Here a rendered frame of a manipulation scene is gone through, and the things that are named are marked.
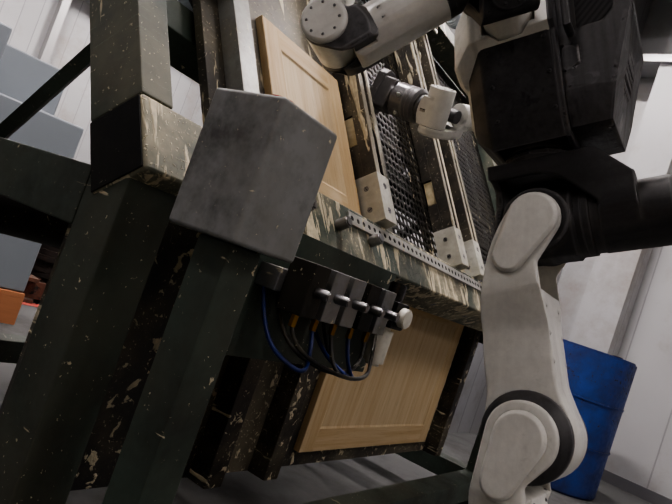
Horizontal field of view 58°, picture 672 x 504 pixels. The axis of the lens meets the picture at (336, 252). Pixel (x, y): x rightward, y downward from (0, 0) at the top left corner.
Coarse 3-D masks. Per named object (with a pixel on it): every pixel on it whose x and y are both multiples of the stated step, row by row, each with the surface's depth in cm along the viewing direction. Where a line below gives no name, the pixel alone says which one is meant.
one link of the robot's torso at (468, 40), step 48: (576, 0) 102; (624, 0) 98; (480, 48) 106; (528, 48) 102; (576, 48) 100; (624, 48) 98; (480, 96) 107; (528, 96) 102; (576, 96) 99; (624, 96) 103; (480, 144) 110; (528, 144) 106; (576, 144) 103; (624, 144) 108
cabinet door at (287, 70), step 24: (264, 24) 130; (264, 48) 128; (288, 48) 137; (264, 72) 126; (288, 72) 134; (312, 72) 144; (288, 96) 130; (312, 96) 141; (336, 96) 152; (336, 120) 148; (336, 144) 144; (336, 168) 140; (336, 192) 135
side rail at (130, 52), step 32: (96, 0) 96; (128, 0) 91; (160, 0) 95; (96, 32) 94; (128, 32) 89; (160, 32) 92; (96, 64) 92; (128, 64) 87; (160, 64) 90; (96, 96) 90; (128, 96) 86; (160, 96) 87
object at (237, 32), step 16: (224, 0) 118; (240, 0) 119; (224, 16) 117; (240, 16) 117; (224, 32) 116; (240, 32) 115; (224, 48) 115; (240, 48) 114; (224, 64) 114; (240, 64) 112; (240, 80) 111; (256, 80) 115
